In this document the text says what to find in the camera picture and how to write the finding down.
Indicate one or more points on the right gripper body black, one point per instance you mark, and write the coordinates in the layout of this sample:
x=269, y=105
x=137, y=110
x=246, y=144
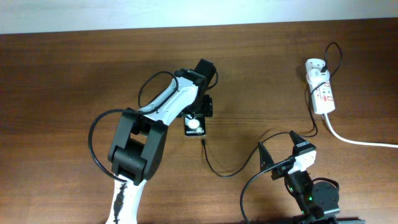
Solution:
x=282, y=172

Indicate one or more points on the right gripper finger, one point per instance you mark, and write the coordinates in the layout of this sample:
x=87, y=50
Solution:
x=301, y=146
x=266, y=160

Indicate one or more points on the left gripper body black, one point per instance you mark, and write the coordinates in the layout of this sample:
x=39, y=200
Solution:
x=202, y=107

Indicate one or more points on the black Galaxy flip smartphone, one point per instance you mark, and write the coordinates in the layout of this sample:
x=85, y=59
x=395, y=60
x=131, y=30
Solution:
x=194, y=127

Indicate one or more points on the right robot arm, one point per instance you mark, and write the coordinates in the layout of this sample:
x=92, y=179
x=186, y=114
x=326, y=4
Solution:
x=317, y=198

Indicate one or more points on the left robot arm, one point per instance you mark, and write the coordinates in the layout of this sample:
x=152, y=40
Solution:
x=138, y=144

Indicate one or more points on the white USB charger plug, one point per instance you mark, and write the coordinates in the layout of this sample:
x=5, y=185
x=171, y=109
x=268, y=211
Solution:
x=315, y=76

